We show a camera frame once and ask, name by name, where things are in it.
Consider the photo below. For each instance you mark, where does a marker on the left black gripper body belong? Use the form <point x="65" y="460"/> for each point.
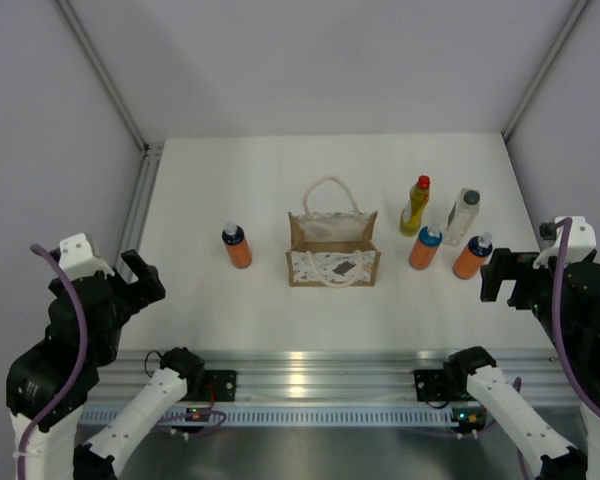
<point x="122" y="310"/>

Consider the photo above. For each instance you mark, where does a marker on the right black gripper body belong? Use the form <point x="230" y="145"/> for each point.
<point x="533" y="291"/>

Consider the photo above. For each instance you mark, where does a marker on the dark blue front pump bottle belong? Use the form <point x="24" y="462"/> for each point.
<point x="473" y="256"/>

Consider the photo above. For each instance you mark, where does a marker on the dark blue pump bottle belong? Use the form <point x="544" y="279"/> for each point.
<point x="473" y="256"/>
<point x="236" y="244"/>

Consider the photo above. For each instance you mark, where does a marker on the clear bottle grey cap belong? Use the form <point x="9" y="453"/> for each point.
<point x="461" y="216"/>

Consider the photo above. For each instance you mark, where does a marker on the light blue pump bottle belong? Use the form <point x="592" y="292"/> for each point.
<point x="426" y="246"/>

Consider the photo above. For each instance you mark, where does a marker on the yellow bottle red cap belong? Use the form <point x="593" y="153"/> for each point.
<point x="411" y="216"/>

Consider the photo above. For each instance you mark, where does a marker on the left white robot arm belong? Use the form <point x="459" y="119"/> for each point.
<point x="47" y="387"/>

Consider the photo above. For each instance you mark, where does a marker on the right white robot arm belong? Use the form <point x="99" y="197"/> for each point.
<point x="560" y="286"/>

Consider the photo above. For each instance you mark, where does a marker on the burlap canvas tote bag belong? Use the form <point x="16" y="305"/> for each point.
<point x="332" y="249"/>

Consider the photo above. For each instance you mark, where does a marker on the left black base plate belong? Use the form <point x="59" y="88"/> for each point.
<point x="218" y="386"/>

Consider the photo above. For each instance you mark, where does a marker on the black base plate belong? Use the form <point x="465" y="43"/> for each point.
<point x="434" y="387"/>
<point x="218" y="386"/>

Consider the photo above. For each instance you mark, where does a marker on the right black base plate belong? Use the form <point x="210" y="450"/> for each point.
<point x="434" y="387"/>

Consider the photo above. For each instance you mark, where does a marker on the right aluminium frame post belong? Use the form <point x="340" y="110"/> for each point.
<point x="560" y="40"/>

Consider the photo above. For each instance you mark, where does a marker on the aluminium frame post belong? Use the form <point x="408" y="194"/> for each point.
<point x="560" y="40"/>
<point x="88" y="49"/>

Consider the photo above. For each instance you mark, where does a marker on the aluminium mounting rail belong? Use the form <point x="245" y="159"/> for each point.
<point x="374" y="377"/>

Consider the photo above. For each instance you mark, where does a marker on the slotted grey cable duct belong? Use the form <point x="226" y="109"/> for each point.
<point x="347" y="416"/>

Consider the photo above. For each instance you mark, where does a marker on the left aluminium frame post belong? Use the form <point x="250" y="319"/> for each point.
<point x="88" y="49"/>

